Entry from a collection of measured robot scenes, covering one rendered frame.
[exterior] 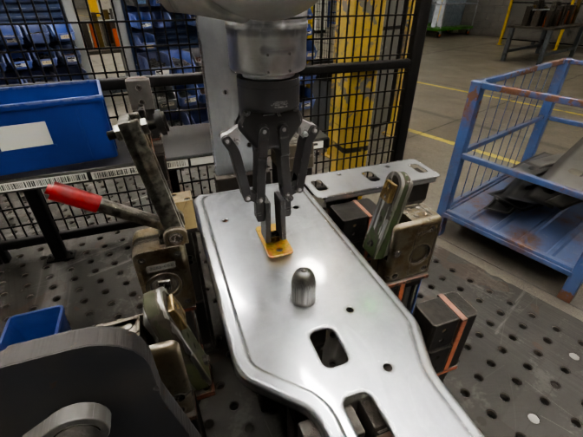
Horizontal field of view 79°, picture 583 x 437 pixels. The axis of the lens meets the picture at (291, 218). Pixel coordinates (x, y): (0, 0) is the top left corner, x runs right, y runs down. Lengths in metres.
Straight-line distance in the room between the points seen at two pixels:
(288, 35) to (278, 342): 0.33
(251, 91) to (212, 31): 0.29
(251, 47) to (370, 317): 0.33
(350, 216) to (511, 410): 0.45
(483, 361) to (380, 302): 0.43
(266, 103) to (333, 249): 0.24
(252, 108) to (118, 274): 0.74
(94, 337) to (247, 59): 0.30
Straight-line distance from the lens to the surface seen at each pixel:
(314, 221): 0.60
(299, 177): 0.50
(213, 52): 0.71
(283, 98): 0.42
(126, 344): 0.21
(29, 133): 0.85
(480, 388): 0.82
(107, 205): 0.48
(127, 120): 0.43
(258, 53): 0.40
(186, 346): 0.36
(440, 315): 0.50
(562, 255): 2.35
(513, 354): 0.91
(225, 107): 0.73
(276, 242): 0.54
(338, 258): 0.53
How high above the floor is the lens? 1.33
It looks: 33 degrees down
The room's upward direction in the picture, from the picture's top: straight up
